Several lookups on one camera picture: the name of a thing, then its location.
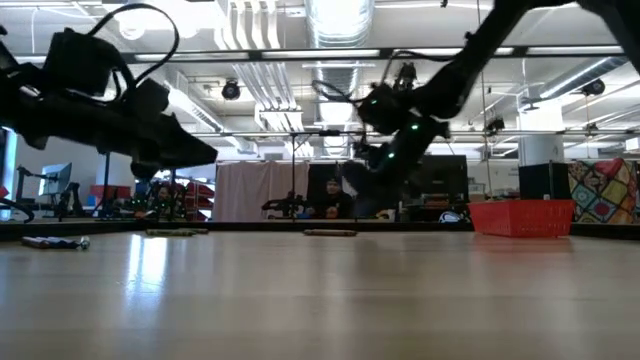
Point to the black overhead frame bar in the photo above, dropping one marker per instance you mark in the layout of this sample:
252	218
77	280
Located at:
320	53

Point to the black aluminium table frame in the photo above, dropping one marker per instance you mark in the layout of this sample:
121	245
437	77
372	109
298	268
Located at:
250	226

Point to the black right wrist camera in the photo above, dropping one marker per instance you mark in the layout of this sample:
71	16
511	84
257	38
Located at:
380	110

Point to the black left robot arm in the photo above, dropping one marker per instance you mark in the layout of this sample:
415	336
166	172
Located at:
5	100

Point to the red plastic basket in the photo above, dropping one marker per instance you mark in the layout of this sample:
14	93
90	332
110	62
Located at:
520	218

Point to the beige curtain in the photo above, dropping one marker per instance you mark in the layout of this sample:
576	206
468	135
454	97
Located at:
250	190

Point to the olive crayon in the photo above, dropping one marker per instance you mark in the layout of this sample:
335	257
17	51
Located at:
167	232

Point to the silver ventilation duct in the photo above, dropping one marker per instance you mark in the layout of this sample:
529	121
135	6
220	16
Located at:
340	20

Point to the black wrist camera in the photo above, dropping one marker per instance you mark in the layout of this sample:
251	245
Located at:
80	62
380	110

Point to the white pillar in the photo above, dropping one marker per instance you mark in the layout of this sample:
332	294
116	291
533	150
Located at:
542	130

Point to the black box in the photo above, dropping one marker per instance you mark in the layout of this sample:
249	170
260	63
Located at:
542	181

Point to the colourful patchwork quilt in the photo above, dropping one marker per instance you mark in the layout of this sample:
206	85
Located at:
605	192

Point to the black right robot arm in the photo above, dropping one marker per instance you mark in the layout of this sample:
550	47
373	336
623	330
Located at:
475	55

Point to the black ceiling spotlight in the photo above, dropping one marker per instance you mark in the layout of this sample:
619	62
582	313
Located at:
231	90
593	87

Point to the person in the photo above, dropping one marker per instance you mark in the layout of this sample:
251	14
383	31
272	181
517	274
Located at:
332	200

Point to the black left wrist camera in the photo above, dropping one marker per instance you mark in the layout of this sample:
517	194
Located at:
80	62

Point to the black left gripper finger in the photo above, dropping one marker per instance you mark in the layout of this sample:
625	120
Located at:
175	145

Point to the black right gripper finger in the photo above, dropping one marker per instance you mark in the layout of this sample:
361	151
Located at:
367	190

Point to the blue crayon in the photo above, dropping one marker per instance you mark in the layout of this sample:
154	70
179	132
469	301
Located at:
65	243
35	242

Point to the grey desk monitor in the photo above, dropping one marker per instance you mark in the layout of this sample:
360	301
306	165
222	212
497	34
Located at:
56	178

